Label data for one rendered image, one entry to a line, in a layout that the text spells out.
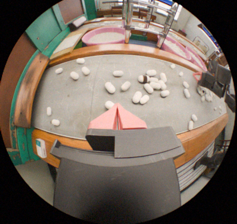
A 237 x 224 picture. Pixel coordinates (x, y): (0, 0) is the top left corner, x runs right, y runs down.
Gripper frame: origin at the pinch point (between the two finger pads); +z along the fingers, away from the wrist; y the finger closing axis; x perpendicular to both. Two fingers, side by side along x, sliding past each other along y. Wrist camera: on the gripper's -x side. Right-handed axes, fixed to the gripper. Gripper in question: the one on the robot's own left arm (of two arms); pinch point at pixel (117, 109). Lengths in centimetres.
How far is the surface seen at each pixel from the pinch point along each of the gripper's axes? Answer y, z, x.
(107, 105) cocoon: 2.2, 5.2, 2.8
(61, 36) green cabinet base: 36, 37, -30
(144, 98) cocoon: -7.1, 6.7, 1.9
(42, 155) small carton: 24.0, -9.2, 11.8
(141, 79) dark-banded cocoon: -7.0, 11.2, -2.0
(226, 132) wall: -495, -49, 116
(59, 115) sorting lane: 18.6, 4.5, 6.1
